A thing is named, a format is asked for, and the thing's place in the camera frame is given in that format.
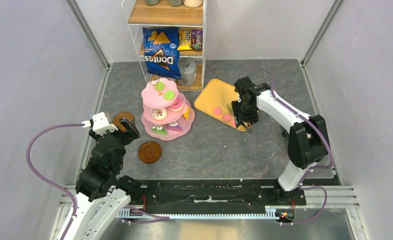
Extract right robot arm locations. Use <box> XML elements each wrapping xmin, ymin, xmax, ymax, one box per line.
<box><xmin>231</xmin><ymin>76</ymin><xmax>331</xmax><ymax>205</ymax></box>

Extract pink sandwich cookie middle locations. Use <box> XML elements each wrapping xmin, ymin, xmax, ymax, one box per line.
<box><xmin>222</xmin><ymin>113</ymin><xmax>232</xmax><ymax>123</ymax></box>

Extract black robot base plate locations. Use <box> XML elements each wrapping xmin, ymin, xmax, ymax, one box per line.
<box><xmin>130</xmin><ymin>179</ymin><xmax>307</xmax><ymax>215</ymax></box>

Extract brown round coaster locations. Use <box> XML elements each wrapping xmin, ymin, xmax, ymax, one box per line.
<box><xmin>138</xmin><ymin>141</ymin><xmax>162</xmax><ymax>164</ymax></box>
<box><xmin>112</xmin><ymin>111</ymin><xmax>135</xmax><ymax>132</ymax></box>

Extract pink three-tier cake stand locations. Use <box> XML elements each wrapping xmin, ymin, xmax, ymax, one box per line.
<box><xmin>141</xmin><ymin>78</ymin><xmax>195</xmax><ymax>141</ymax></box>

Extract purple cake slice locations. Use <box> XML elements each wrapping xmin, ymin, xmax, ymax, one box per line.
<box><xmin>166</xmin><ymin>121</ymin><xmax>183</xmax><ymax>132</ymax></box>

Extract pink frosted donut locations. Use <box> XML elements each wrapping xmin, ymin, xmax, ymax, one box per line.
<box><xmin>168</xmin><ymin>97</ymin><xmax>185</xmax><ymax>112</ymax></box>

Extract white wire wooden shelf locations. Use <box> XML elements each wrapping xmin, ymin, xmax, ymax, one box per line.
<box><xmin>121</xmin><ymin>0</ymin><xmax>208</xmax><ymax>91</ymax></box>

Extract green cake slice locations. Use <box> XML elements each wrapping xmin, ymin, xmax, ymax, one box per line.
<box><xmin>152</xmin><ymin>124</ymin><xmax>168</xmax><ymax>136</ymax></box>

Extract yellow cake slice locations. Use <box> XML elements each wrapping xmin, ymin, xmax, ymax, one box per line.
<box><xmin>183</xmin><ymin>106</ymin><xmax>190</xmax><ymax>120</ymax></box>

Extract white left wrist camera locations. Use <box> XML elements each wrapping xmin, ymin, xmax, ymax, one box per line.
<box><xmin>81</xmin><ymin>112</ymin><xmax>119</xmax><ymax>136</ymax></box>

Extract metal serving tongs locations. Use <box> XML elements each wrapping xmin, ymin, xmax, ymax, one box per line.
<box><xmin>226</xmin><ymin>104</ymin><xmax>253</xmax><ymax>134</ymax></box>

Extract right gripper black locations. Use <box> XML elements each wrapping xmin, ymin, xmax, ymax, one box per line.
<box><xmin>231</xmin><ymin>99</ymin><xmax>260</xmax><ymax>128</ymax></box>

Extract blue Doritos chip bag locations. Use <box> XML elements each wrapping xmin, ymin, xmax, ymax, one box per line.
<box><xmin>142</xmin><ymin>26</ymin><xmax>181</xmax><ymax>79</ymax></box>

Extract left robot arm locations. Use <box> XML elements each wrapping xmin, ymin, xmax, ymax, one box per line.
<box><xmin>56</xmin><ymin>112</ymin><xmax>142</xmax><ymax>240</ymax></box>

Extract chocolate white donut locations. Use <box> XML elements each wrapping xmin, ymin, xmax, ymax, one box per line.
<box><xmin>151</xmin><ymin>107</ymin><xmax>168</xmax><ymax>121</ymax></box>

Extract pink sandwich cookie far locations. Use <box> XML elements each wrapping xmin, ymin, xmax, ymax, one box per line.
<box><xmin>212</xmin><ymin>107</ymin><xmax>223</xmax><ymax>116</ymax></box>

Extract green sandwich cookie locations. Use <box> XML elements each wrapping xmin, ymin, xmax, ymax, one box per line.
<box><xmin>154</xmin><ymin>81</ymin><xmax>165</xmax><ymax>92</ymax></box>
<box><xmin>163</xmin><ymin>90</ymin><xmax>175</xmax><ymax>101</ymax></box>

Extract yellow serving tray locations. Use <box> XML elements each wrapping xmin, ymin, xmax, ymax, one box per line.
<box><xmin>194</xmin><ymin>78</ymin><xmax>239</xmax><ymax>129</ymax></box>

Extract yellow M&M candy bag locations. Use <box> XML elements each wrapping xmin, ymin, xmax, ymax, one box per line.
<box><xmin>177</xmin><ymin>30</ymin><xmax>192</xmax><ymax>51</ymax></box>

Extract white cable track rail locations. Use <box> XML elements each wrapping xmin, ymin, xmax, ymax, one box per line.
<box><xmin>116</xmin><ymin>205</ymin><xmax>284</xmax><ymax>220</ymax></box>

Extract grey ceramic mug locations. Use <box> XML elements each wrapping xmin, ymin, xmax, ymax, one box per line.
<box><xmin>177</xmin><ymin>57</ymin><xmax>197</xmax><ymax>87</ymax></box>

